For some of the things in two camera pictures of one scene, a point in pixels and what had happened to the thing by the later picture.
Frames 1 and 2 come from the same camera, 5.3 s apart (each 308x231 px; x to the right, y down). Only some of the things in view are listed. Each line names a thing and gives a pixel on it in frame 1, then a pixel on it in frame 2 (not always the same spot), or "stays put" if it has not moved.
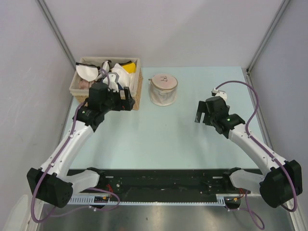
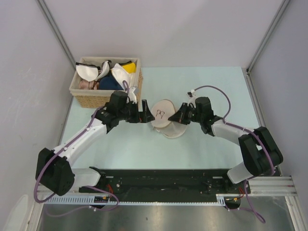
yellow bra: [130, 68] stays put
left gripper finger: [127, 103] -> [148, 116]
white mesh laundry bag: [162, 90] -> [162, 110]
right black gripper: [202, 108] -> [177, 116]
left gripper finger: [128, 94] -> [147, 110]
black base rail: [162, 186] stays put
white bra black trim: [89, 72] stays put
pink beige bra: [84, 84] stays put
